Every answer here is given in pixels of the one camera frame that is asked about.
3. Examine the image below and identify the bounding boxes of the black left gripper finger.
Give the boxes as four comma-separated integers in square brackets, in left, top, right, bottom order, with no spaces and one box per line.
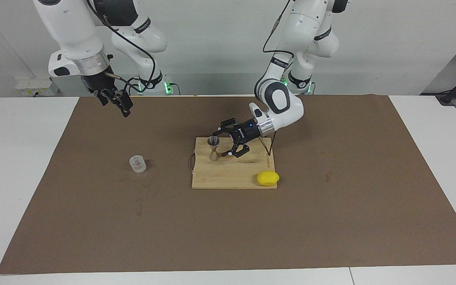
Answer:
[212,117,239,136]
[220,141,251,159]

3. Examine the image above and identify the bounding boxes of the steel double jigger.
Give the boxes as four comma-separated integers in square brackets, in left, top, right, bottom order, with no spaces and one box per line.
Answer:
[207,136,221,162]

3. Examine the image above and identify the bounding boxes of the clear glass cup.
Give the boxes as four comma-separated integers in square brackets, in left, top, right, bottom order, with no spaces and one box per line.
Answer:
[129,156,148,174]

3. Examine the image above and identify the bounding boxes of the bamboo cutting board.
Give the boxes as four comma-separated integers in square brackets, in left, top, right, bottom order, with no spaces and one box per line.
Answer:
[188,137,278,190]

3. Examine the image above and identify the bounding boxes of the yellow lemon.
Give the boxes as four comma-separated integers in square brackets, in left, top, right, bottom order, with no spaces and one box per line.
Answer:
[256,171,280,186]

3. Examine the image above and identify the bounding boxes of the brown table mat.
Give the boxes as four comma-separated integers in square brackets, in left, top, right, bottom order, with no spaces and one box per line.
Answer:
[0,94,456,275]

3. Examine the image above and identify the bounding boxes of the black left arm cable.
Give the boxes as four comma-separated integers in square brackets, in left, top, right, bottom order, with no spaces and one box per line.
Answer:
[262,0,296,156]

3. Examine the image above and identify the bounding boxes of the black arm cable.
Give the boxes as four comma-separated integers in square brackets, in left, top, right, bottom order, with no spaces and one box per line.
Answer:
[87,0,157,93]
[262,0,296,156]

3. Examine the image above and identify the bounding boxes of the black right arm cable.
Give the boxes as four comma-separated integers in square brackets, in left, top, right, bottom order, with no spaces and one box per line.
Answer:
[87,0,157,93]

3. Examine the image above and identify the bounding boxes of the white wall socket box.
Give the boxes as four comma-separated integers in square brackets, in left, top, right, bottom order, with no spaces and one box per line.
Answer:
[15,77,59,97]

